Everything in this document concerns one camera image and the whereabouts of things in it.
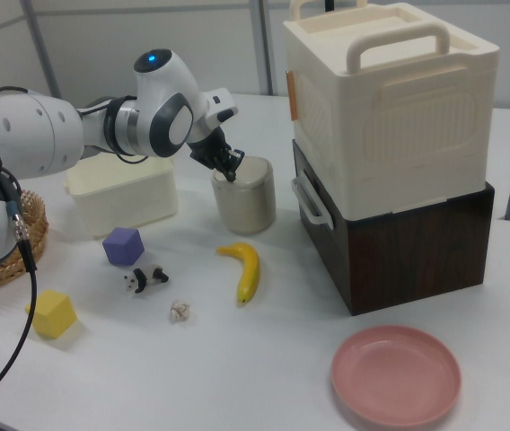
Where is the crumpled paper ball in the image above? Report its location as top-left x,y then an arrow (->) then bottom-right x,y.
169,299 -> 192,323

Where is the pink plastic plate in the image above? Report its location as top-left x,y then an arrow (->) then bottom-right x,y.
330,325 -> 462,426

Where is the cream round trash can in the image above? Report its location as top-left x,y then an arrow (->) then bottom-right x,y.
210,154 -> 277,235

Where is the panda toy figure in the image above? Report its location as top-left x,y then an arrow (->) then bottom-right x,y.
123,266 -> 170,295

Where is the cream plastic cabinet box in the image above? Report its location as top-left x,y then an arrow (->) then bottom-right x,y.
281,0 -> 502,215

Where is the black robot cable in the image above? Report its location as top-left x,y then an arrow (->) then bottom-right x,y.
0,86 -> 40,414

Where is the yellow toy banana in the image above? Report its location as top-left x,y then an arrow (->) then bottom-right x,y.
215,242 -> 261,307

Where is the woven wicker basket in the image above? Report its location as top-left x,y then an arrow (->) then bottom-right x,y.
0,188 -> 49,294

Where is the purple foam cube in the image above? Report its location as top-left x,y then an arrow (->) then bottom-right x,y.
101,226 -> 145,267

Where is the white plastic storage bin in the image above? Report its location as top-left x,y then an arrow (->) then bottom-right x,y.
65,156 -> 180,240

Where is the dark brown drawer box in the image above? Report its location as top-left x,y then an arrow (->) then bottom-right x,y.
290,138 -> 497,317

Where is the yellow foam block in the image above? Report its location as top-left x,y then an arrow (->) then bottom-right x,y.
24,288 -> 79,339

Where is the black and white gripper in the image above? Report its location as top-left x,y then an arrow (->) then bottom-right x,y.
189,88 -> 246,182

